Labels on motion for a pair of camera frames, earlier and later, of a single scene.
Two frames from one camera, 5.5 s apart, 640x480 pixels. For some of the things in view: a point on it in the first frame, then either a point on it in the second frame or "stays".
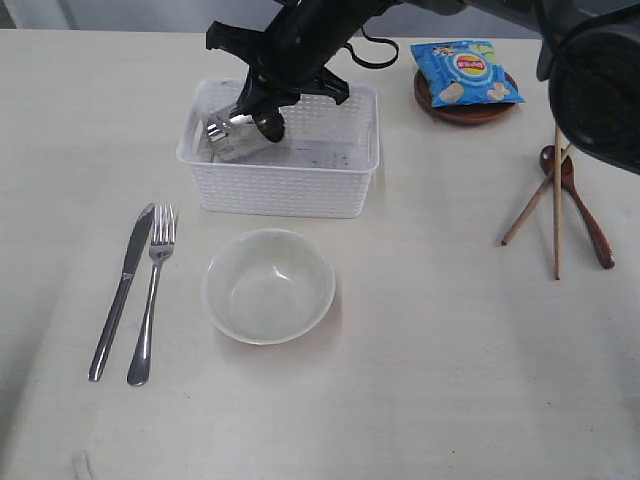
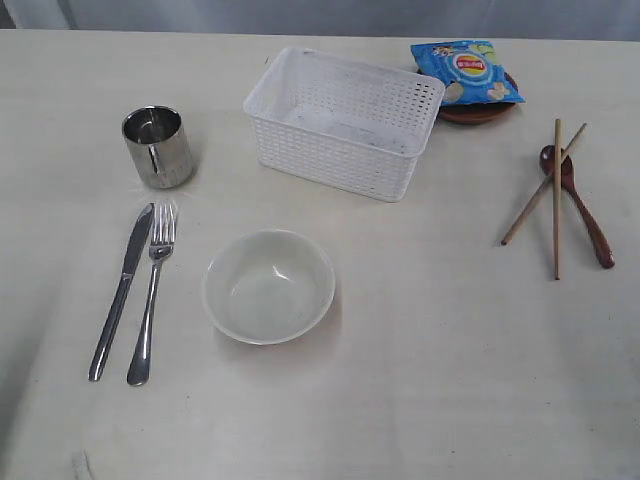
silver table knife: [132, 255] stays
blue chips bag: [463, 73] stays
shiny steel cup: [215, 132] → [159, 146]
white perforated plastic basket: [318, 169] → [343, 122]
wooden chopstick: [557, 193] stays
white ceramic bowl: [268, 287] stays
